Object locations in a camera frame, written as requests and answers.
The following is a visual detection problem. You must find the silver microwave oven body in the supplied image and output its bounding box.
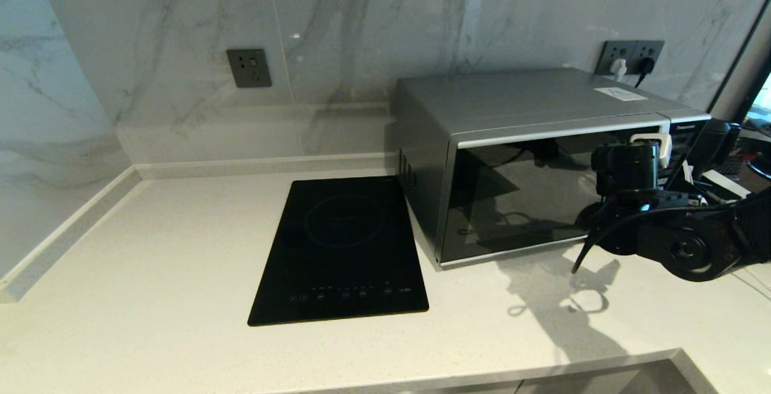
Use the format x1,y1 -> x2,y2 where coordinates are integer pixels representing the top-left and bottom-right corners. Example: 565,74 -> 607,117
395,69 -> 713,270

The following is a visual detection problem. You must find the white paper sticker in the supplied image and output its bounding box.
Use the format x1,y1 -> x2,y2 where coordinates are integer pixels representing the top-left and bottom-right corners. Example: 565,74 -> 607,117
593,87 -> 649,102

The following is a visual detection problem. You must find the black power plug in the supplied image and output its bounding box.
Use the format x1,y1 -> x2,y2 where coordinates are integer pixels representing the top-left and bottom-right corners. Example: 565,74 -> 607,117
632,57 -> 655,89

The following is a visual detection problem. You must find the grey cabinet door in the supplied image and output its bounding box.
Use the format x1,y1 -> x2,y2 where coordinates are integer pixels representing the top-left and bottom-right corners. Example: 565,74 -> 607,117
416,380 -> 520,394
517,359 -> 684,394

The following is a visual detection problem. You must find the black induction cooktop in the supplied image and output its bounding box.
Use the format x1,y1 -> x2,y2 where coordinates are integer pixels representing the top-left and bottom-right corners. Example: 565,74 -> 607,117
247,175 -> 430,327

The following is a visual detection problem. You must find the wire mesh basket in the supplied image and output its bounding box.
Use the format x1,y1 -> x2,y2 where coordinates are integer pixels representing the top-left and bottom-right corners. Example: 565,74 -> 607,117
732,135 -> 771,172

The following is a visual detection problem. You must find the dark grey wall socket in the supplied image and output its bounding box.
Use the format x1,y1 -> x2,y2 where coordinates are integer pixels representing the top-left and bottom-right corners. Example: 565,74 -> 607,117
226,49 -> 272,89
595,40 -> 633,77
631,40 -> 665,75

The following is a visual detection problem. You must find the dark window frame post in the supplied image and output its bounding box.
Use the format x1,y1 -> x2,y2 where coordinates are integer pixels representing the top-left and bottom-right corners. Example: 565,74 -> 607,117
708,0 -> 771,120

